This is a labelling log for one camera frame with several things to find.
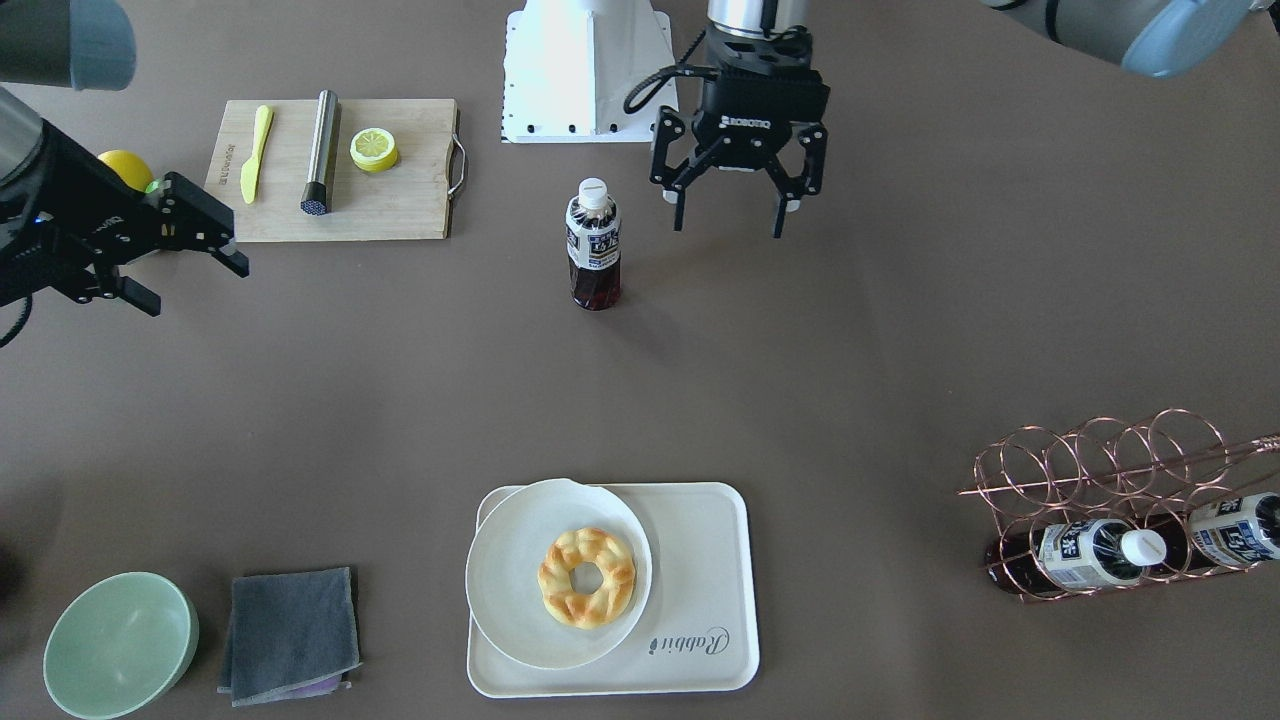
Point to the yellow lemon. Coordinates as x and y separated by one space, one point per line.
128 166

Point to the lemon half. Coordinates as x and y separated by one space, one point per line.
374 150

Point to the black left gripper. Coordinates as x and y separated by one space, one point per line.
755 128

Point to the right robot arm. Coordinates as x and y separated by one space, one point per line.
75 44

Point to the steel muddler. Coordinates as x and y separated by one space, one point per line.
317 192

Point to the grey folded cloth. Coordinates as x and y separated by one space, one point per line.
290 636

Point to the cream serving tray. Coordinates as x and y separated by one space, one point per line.
698 630

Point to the green bowl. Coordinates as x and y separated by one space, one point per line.
120 645

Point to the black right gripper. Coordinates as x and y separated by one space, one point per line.
92 228

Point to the yellow plastic knife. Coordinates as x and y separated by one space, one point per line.
250 171

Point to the wooden cutting board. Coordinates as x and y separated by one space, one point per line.
407 202

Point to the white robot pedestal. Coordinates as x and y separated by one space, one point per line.
570 64

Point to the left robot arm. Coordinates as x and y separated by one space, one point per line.
1150 38

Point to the tea bottle white cap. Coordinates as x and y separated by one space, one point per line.
593 246

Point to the white plate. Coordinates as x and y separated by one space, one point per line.
502 572

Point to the copper wire bottle rack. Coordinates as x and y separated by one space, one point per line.
1169 464

